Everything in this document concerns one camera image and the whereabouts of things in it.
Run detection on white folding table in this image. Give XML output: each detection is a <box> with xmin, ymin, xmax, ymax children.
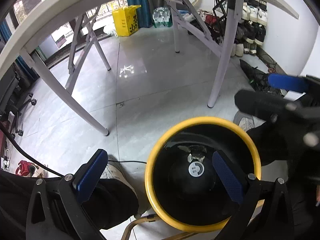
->
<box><xmin>19</xmin><ymin>0</ymin><xmax>245</xmax><ymax>137</ymax></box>

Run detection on yellow rimmed trash bin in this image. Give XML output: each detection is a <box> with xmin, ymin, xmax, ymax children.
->
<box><xmin>144</xmin><ymin>116</ymin><xmax>262</xmax><ymax>232</ymax></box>

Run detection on grey sneaker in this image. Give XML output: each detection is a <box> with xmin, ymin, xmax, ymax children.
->
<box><xmin>233</xmin><ymin>111</ymin><xmax>255</xmax><ymax>132</ymax></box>
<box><xmin>100</xmin><ymin>160</ymin><xmax>152</xmax><ymax>219</ymax></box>

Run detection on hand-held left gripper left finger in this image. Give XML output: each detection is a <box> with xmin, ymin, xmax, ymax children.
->
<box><xmin>26</xmin><ymin>149</ymin><xmax>109</xmax><ymax>240</ymax></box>

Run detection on pack of water bottles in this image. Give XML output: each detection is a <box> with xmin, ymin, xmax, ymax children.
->
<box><xmin>152</xmin><ymin>6</ymin><xmax>173</xmax><ymax>28</ymax></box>

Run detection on blue curtain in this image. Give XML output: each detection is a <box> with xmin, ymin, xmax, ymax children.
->
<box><xmin>126</xmin><ymin>0</ymin><xmax>153</xmax><ymax>28</ymax></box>

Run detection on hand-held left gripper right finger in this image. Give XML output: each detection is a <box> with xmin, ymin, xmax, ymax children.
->
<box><xmin>212</xmin><ymin>150</ymin><xmax>295</xmax><ymax>240</ymax></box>

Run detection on pile of dark shoes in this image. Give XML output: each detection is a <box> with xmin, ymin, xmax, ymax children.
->
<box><xmin>186</xmin><ymin>9</ymin><xmax>237</xmax><ymax>45</ymax></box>

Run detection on thin black cable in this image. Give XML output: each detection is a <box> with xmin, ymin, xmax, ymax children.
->
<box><xmin>107</xmin><ymin>155</ymin><xmax>148</xmax><ymax>165</ymax></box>

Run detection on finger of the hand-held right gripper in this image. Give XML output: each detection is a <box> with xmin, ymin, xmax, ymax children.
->
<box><xmin>267</xmin><ymin>73</ymin><xmax>320</xmax><ymax>107</ymax></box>
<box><xmin>234</xmin><ymin>90</ymin><xmax>320</xmax><ymax>150</ymax></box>

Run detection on black office chair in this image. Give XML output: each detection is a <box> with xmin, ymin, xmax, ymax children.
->
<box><xmin>0</xmin><ymin>65</ymin><xmax>38</xmax><ymax>137</ymax></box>

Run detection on crumpled foil wrapper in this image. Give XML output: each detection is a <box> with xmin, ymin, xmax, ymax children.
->
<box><xmin>179</xmin><ymin>145</ymin><xmax>207</xmax><ymax>163</ymax></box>

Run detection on yellow cardboard box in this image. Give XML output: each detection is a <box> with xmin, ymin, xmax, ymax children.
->
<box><xmin>112</xmin><ymin>4</ymin><xmax>142</xmax><ymax>37</ymax></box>

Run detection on white plastic bag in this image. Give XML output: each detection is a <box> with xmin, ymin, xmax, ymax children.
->
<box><xmin>103</xmin><ymin>25</ymin><xmax>118</xmax><ymax>37</ymax></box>

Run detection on thick black cable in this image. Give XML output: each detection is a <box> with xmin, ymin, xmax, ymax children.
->
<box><xmin>0</xmin><ymin>124</ymin><xmax>64</xmax><ymax>178</ymax></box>

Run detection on red plastic item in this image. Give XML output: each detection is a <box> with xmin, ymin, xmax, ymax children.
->
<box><xmin>15</xmin><ymin>160</ymin><xmax>35</xmax><ymax>177</ymax></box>

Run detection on black floor bag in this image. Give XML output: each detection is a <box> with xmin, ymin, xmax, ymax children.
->
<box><xmin>239</xmin><ymin>59</ymin><xmax>288</xmax><ymax>96</ymax></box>

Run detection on rack of sneakers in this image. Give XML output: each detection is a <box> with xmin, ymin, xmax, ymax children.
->
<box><xmin>231</xmin><ymin>2</ymin><xmax>268</xmax><ymax>57</ymax></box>

